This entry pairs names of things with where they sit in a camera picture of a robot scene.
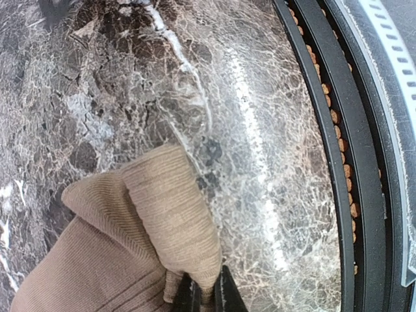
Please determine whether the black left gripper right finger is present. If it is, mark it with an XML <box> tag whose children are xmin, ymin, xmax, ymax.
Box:
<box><xmin>214</xmin><ymin>265</ymin><xmax>248</xmax><ymax>312</ymax></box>

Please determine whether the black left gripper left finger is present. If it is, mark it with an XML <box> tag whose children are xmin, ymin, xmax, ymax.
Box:
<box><xmin>174</xmin><ymin>273</ymin><xmax>202</xmax><ymax>312</ymax></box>

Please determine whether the beige ribbed sock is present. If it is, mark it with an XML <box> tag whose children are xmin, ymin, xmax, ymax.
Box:
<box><xmin>10</xmin><ymin>144</ymin><xmax>222</xmax><ymax>311</ymax></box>

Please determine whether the black front table rail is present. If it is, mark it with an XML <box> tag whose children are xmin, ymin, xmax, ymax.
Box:
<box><xmin>274</xmin><ymin>1</ymin><xmax>415</xmax><ymax>311</ymax></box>

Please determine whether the white slotted cable duct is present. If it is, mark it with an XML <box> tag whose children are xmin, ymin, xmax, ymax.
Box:
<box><xmin>339</xmin><ymin>1</ymin><xmax>415</xmax><ymax>286</ymax></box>

